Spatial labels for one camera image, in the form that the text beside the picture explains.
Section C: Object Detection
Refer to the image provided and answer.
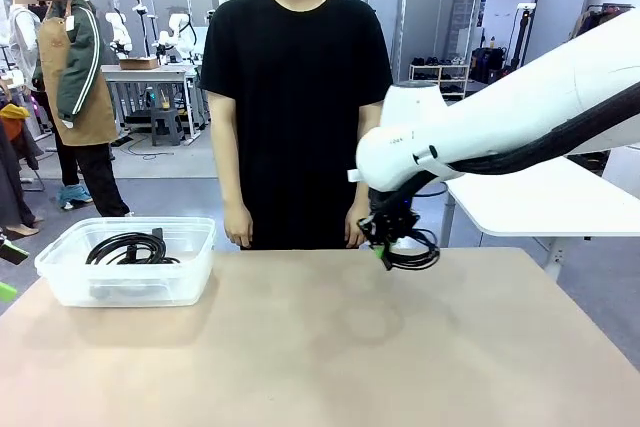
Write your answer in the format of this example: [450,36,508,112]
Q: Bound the grey plastic stool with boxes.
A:
[149,106,185,147]

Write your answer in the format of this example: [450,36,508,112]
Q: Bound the black right arm cable sleeve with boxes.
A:
[369,89,640,218]

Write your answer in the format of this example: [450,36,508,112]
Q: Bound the black tripod stand white top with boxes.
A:
[504,2,537,78]

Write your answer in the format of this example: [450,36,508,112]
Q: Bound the person's right forearm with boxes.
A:
[209,136,247,209]

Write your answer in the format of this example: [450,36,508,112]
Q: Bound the person's left hand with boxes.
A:
[343,206,374,250]

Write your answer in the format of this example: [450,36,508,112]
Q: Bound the white shoe rack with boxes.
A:
[408,62,471,101]

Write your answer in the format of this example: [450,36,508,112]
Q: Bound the clothing rack with coats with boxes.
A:
[569,2,636,43]

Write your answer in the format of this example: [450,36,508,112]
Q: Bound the black braided cable grey tie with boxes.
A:
[369,226,442,272]

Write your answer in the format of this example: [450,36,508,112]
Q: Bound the grey partition panel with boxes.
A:
[537,0,591,48]

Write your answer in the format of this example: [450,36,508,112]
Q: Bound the black power cord with plug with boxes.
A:
[99,228,182,266]

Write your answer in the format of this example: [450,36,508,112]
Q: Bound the woman in green jacket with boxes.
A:
[32,0,132,218]

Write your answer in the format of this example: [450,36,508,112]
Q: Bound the clear plastic storage container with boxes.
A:
[33,216,217,308]

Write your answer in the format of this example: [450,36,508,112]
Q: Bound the black bags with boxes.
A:
[471,46,511,86]

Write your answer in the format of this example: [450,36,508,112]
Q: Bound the white desk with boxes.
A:
[442,156,640,278]

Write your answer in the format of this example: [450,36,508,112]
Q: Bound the grey background table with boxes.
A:
[101,64,204,141]

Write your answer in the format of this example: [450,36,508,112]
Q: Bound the person in black t-shirt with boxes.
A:
[198,0,394,252]

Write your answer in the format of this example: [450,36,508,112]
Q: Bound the person's left forearm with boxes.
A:
[351,180,372,211]

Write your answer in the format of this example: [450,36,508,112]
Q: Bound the person's right hand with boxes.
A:
[223,204,255,249]

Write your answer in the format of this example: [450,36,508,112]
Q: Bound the cardboard box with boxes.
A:
[118,56,160,71]

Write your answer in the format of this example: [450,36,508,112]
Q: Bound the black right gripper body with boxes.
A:
[358,191,421,248]

